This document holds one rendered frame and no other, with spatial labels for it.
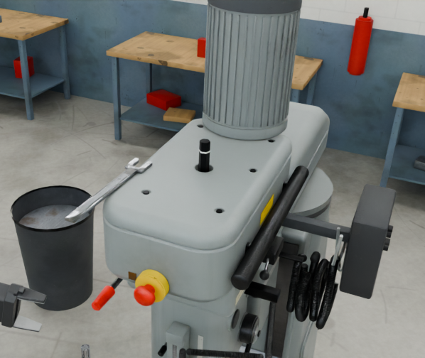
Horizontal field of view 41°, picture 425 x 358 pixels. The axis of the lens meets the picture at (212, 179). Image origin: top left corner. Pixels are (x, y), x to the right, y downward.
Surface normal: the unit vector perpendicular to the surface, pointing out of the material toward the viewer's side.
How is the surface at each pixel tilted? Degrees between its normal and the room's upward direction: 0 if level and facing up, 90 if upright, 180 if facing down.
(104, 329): 0
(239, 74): 90
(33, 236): 94
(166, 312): 90
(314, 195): 0
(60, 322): 0
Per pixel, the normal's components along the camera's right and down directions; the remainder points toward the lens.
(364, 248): -0.37, 0.44
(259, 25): 0.06, 0.49
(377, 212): 0.04, -0.87
